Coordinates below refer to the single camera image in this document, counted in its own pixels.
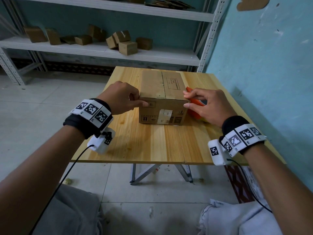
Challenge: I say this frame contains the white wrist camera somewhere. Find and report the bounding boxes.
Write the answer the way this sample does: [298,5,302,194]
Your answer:
[208,139,233,166]
[87,127,116,155]

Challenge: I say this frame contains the taped brown cardboard box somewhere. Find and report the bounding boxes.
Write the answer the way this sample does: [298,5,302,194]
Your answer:
[139,70,190,126]

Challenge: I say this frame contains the person's grey trousers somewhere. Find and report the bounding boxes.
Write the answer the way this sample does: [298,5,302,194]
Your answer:
[31,184,284,235]

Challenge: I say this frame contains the thin black cable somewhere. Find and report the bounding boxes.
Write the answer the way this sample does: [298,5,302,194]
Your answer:
[227,158,273,214]
[29,144,95,235]

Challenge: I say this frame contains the black wristband with marker tags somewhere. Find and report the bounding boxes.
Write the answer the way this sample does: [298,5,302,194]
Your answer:
[63,98,114,140]
[219,116,267,155]

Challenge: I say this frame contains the row of small cardboard boxes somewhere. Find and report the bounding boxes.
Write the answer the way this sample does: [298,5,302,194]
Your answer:
[23,24,153,56]

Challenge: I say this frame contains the orange box cutter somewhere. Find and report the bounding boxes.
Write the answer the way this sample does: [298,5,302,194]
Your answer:
[186,87,207,120]

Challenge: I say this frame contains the grey metal table legs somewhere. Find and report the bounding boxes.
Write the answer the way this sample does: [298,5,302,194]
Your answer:
[130,164,194,186]

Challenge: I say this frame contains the white metal shelf rack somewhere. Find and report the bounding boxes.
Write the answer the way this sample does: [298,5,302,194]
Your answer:
[0,0,232,86]

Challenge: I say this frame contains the person's right forearm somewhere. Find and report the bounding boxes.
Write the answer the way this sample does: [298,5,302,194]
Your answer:
[244,144,313,235]

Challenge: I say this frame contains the person's right hand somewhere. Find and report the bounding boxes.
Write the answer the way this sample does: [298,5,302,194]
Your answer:
[183,88,238,128]

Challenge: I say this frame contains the pile of flat cardboard sheets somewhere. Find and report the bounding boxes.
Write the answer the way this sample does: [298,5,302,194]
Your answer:
[145,0,196,10]

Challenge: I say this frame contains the person's left forearm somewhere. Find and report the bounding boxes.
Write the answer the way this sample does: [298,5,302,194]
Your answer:
[0,125,85,235]

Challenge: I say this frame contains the person's left hand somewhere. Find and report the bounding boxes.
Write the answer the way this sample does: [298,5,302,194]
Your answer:
[97,81,149,116]

